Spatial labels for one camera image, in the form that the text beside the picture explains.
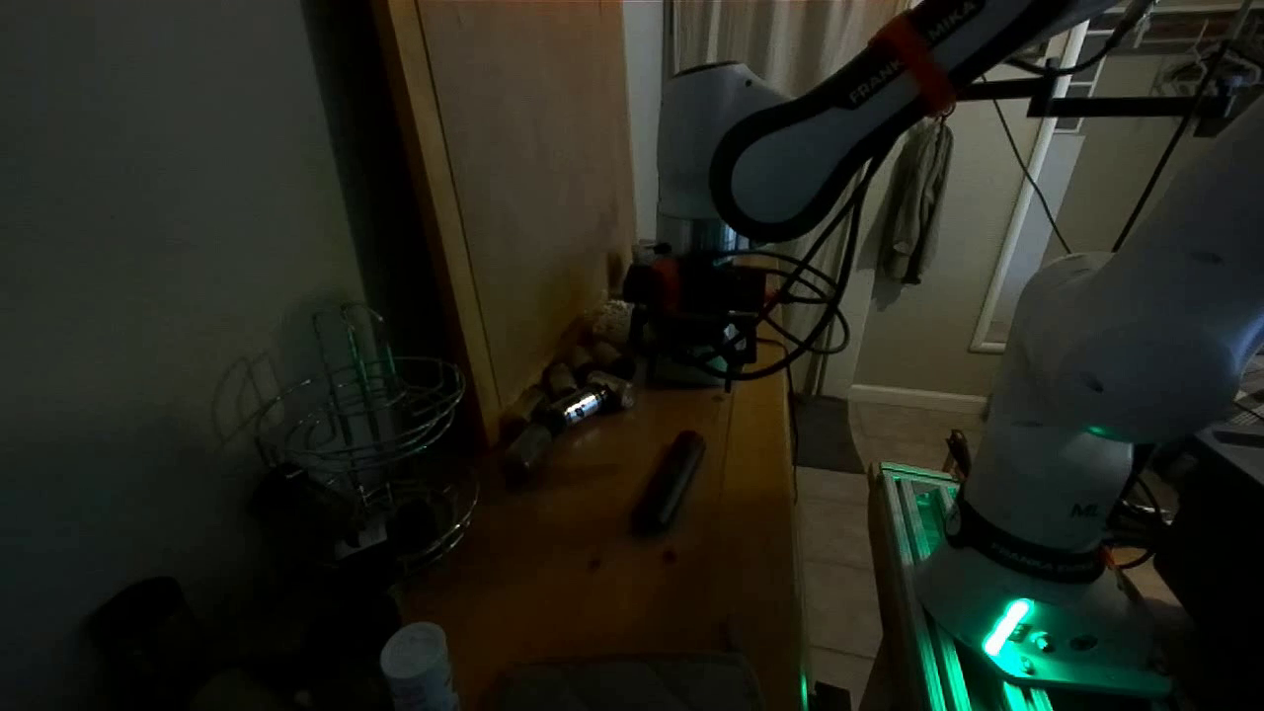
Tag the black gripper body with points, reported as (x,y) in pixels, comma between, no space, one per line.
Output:
(693,300)

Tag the black remote control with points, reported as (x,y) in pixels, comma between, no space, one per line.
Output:
(671,482)

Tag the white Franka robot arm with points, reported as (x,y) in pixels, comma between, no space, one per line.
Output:
(1121,341)

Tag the small dark jars cluster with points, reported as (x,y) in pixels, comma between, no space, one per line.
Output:
(580,399)

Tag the hanging grey cloth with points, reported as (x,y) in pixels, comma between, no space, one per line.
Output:
(920,200)

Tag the beige curtain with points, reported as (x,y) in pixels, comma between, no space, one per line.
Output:
(777,39)

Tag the white cup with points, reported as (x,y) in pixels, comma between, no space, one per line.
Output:
(419,669)

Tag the black metal bar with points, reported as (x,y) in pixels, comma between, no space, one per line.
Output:
(1121,98)

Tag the plywood board with frame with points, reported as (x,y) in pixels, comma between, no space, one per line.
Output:
(527,181)

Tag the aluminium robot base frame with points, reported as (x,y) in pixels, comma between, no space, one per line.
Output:
(972,617)

